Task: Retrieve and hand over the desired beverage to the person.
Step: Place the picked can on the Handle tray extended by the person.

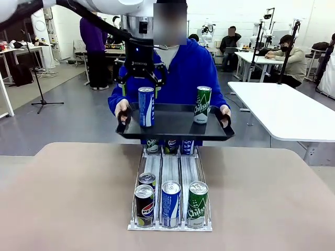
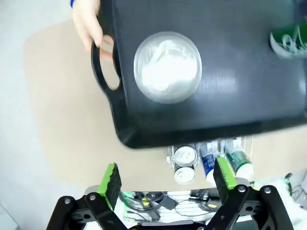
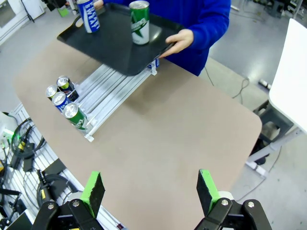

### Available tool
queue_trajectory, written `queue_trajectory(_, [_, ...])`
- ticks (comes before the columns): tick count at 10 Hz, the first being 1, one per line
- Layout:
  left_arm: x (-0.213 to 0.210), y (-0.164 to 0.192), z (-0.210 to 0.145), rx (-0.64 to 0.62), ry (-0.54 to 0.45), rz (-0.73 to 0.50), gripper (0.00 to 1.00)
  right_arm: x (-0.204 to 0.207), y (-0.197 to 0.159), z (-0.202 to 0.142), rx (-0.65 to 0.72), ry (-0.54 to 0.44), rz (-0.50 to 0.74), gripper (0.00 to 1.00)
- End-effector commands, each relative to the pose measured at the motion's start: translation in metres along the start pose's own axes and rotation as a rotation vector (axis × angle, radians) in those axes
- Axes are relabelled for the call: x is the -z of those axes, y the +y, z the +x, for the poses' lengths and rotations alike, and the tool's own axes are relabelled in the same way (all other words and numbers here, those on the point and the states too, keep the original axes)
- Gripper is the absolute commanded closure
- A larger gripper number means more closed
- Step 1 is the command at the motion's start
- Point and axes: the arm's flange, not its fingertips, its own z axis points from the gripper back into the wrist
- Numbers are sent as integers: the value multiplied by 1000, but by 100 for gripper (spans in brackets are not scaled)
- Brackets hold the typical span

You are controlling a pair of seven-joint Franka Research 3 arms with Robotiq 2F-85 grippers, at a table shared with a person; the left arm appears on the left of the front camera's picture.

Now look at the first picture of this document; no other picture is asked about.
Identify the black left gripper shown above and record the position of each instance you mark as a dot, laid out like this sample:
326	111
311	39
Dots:
140	57

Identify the blue Pocari Sweat can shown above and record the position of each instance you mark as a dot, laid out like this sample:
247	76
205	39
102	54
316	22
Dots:
146	107
188	147
170	204

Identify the black serving tray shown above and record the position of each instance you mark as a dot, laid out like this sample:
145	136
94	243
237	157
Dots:
172	123

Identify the green Chilsung soda can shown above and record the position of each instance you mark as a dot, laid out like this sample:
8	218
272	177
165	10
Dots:
197	206
152	146
202	104

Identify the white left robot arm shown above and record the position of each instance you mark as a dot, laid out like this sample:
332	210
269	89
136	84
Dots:
110	5

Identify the person's left forearm blue sleeve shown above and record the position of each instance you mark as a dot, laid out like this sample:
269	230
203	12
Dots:
222	100

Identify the person's right forearm blue sleeve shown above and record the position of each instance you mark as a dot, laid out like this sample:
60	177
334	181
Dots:
115	99

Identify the person in blue hoodie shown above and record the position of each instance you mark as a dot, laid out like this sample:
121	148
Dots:
180	78

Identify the standing person in purple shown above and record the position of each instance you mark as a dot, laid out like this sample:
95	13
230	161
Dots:
91	39

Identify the seated person black jacket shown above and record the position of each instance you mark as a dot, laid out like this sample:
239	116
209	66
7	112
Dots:
229	41

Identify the seated person beige sweater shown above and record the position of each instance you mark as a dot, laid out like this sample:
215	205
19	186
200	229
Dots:
293	62

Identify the person's right hand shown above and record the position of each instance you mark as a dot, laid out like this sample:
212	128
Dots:
121	107

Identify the person's left hand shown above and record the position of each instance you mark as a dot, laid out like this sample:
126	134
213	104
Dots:
225	111

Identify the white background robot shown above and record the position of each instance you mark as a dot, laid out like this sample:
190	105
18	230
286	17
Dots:
208	28
254	38

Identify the white can dispenser rack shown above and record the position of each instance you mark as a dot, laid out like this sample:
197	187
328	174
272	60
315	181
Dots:
170	167

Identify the grey laptop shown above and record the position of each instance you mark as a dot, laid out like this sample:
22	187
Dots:
230	50

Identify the black tripod stand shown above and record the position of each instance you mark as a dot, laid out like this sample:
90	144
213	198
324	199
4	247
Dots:
42	102

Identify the white cylindrical column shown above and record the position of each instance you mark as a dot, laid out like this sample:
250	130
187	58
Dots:
42	39

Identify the white work table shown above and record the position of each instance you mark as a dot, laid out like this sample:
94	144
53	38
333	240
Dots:
26	48
248	56

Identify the black bag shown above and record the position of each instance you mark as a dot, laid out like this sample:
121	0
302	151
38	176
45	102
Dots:
23	74

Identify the black pole stand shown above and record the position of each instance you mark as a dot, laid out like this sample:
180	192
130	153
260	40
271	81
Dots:
289	52
257	39

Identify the large white table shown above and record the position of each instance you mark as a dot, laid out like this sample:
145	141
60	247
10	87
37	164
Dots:
282	109

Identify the black jacket on chair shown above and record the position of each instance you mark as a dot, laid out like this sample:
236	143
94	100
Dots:
320	49

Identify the white sack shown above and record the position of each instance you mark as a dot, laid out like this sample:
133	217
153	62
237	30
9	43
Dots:
328	78

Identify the black camera on stand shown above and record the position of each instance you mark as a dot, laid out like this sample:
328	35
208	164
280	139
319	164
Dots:
267	16

